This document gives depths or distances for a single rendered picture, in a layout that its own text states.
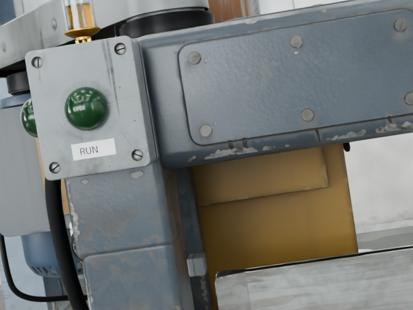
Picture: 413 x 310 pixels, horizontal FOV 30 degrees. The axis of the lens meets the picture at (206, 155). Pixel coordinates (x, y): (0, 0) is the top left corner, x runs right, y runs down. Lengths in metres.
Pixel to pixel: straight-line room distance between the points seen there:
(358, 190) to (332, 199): 4.95
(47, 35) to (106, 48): 0.35
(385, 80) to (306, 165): 0.26
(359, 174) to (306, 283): 5.07
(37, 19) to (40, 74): 0.36
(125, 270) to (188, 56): 0.17
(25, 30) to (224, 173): 0.29
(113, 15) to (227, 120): 0.21
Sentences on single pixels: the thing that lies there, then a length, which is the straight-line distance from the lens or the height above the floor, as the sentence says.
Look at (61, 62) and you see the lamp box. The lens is 0.54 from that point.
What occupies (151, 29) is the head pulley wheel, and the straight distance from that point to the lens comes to 0.69.
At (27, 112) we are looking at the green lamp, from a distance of 0.55.
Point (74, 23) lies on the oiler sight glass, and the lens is 0.61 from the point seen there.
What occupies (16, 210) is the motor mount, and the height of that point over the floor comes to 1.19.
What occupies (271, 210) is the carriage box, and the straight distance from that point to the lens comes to 0.87.
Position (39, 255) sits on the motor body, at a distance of 1.05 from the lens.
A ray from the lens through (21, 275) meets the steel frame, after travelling 5.67.
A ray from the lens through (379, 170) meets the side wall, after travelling 5.83.
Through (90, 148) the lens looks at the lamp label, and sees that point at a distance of 0.53.
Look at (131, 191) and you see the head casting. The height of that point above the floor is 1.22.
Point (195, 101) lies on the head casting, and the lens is 0.57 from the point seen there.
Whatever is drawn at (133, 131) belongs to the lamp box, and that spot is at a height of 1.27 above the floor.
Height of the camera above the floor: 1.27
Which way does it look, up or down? 3 degrees down
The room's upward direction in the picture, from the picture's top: 9 degrees counter-clockwise
